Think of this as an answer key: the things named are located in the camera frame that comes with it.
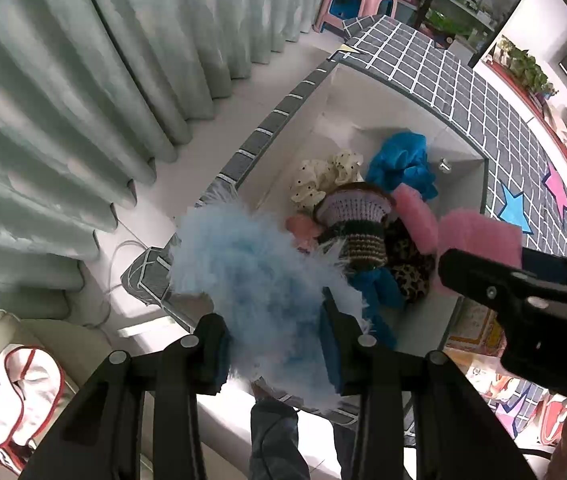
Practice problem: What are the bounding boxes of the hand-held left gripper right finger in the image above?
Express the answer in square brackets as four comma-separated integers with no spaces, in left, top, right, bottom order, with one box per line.
[320,301,537,480]

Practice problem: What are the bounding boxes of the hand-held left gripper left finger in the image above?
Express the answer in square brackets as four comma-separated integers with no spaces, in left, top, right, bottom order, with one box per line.
[18,312,232,480]

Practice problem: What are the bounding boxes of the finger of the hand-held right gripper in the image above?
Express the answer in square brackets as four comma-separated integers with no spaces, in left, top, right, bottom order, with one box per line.
[520,246,567,288]
[437,248,567,322]

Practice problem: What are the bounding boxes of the pink fuzzy cloth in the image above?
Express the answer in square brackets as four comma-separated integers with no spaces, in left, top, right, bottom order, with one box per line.
[392,184,523,269]

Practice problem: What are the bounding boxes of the bright blue fuzzy cloth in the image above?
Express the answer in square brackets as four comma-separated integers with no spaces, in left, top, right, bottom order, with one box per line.
[365,131,440,202]
[352,266,407,348]

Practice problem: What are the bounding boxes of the light blue fluffy plush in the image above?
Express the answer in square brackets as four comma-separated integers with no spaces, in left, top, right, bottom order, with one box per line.
[170,199,365,407]

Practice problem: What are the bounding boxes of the white fabric storage box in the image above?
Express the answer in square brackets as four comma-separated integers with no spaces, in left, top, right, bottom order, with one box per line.
[120,55,490,427]

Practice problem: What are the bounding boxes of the colourful patterned box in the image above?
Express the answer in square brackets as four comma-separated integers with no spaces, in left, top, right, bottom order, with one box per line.
[445,296,507,357]

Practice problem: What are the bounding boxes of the blue star patch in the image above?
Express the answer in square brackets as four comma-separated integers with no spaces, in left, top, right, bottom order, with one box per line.
[497,181,535,236]

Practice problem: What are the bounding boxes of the leopard print cloth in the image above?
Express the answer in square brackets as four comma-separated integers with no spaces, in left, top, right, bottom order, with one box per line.
[385,219,437,304]

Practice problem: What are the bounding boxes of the pink star patch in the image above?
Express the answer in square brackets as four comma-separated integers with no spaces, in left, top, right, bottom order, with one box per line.
[542,161,567,224]

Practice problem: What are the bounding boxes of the person's jeans leg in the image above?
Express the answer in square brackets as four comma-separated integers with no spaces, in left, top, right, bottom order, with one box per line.
[250,399,313,480]

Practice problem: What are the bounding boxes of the small pink plush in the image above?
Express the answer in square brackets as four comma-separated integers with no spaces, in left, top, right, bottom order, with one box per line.
[285,214,323,252]

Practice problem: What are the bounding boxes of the striped knitted hat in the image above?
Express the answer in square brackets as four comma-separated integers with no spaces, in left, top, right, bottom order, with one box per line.
[312,181,397,274]

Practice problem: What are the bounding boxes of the white dotted cloth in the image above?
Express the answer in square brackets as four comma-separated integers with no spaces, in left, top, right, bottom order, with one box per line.
[290,149,365,212]

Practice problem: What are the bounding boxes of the grey grid bedsheet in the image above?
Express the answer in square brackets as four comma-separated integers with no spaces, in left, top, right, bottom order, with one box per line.
[341,14,567,261]

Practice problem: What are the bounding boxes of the green potted plant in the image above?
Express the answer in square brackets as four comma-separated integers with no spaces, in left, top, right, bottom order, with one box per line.
[495,36,560,99]

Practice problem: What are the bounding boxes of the white red-trimmed bag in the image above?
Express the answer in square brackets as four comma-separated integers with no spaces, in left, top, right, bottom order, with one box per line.
[0,344,67,477]

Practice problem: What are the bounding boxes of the pale green curtain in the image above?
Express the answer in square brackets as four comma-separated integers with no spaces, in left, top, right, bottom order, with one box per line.
[0,0,335,397]

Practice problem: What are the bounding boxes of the pink plastic stool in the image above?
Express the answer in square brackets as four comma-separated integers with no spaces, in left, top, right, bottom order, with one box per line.
[312,0,400,37]

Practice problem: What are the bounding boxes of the white cable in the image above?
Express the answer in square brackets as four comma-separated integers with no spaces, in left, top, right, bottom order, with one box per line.
[93,239,147,329]

